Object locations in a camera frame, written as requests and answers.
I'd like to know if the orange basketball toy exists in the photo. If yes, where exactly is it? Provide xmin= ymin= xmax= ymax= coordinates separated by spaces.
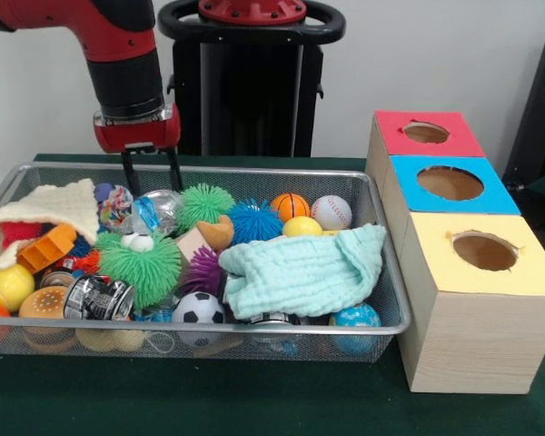
xmin=271 ymin=192 xmax=312 ymax=223

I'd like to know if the large green spiky eyed ball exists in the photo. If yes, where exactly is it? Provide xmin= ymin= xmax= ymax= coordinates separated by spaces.
xmin=94 ymin=229 xmax=183 ymax=310

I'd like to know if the white baseball toy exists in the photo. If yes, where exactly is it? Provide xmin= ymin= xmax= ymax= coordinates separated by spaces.
xmin=310 ymin=194 xmax=353 ymax=231

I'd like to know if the shallow mesh bin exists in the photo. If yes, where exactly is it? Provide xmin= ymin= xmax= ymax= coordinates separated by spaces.
xmin=0 ymin=162 xmax=412 ymax=363

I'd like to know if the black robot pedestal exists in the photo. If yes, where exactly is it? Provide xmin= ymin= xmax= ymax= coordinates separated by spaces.
xmin=157 ymin=0 xmax=346 ymax=158

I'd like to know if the cream knitted cloth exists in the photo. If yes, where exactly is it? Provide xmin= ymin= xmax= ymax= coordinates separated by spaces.
xmin=0 ymin=178 xmax=100 ymax=278

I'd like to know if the black and white soccer ball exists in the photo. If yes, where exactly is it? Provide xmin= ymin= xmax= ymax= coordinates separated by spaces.
xmin=171 ymin=291 xmax=226 ymax=349

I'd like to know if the multicoloured rope toy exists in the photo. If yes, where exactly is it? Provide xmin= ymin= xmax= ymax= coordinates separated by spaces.
xmin=94 ymin=183 xmax=135 ymax=231

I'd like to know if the wooden box with three holes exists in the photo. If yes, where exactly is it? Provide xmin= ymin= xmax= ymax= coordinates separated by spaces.
xmin=365 ymin=110 xmax=545 ymax=394

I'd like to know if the mint green cloth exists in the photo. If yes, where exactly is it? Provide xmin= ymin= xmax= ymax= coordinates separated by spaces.
xmin=218 ymin=223 xmax=387 ymax=319

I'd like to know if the small green spiky ball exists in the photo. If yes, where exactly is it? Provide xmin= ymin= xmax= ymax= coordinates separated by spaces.
xmin=174 ymin=183 xmax=236 ymax=224

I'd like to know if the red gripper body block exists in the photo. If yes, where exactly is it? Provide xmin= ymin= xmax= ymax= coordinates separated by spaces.
xmin=93 ymin=103 xmax=183 ymax=155

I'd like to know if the blue spiky ball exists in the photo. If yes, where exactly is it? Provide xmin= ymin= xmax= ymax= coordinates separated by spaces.
xmin=229 ymin=198 xmax=285 ymax=246

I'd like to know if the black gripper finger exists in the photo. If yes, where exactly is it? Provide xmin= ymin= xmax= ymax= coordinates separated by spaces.
xmin=164 ymin=146 xmax=184 ymax=193
xmin=121 ymin=150 xmax=143 ymax=197

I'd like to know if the smooth yellow ball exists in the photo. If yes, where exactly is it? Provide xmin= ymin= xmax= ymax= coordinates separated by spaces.
xmin=281 ymin=215 xmax=324 ymax=238

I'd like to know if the black monitor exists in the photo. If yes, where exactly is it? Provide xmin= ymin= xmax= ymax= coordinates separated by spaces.
xmin=501 ymin=30 xmax=545 ymax=201

